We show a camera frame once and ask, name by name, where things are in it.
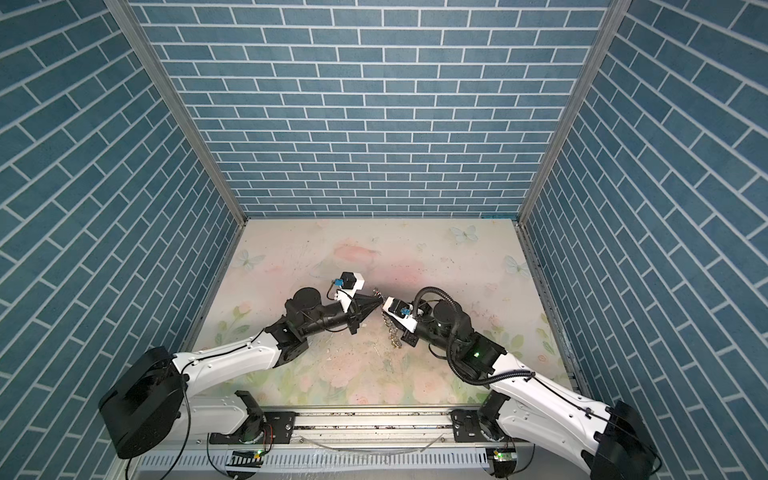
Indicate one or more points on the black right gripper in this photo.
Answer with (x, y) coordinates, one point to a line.
(409, 337)

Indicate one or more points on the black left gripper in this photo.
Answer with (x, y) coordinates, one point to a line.
(362, 304)

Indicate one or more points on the large metal keyring band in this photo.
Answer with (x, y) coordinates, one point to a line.
(393, 331)

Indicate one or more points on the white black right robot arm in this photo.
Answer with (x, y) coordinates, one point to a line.
(606, 442)

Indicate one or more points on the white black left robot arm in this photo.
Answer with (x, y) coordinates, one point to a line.
(152, 400)

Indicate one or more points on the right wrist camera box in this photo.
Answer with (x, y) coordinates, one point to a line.
(400, 313)

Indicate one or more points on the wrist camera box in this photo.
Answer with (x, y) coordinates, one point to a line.
(346, 288)
(400, 313)

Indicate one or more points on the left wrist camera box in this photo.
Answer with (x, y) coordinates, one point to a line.
(346, 288)

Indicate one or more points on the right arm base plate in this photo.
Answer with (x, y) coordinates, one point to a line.
(468, 427)

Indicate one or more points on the aluminium front rail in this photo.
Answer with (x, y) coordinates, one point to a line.
(372, 427)

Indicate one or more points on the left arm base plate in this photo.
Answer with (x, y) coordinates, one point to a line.
(271, 428)

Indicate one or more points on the perforated cable duct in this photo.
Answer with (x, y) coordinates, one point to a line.
(314, 460)

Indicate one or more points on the aluminium right corner post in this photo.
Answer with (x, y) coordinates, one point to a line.
(596, 55)

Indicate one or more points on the aluminium corner post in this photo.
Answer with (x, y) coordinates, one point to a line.
(129, 25)
(596, 55)

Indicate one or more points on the aluminium left corner post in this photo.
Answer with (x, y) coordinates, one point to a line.
(129, 25)

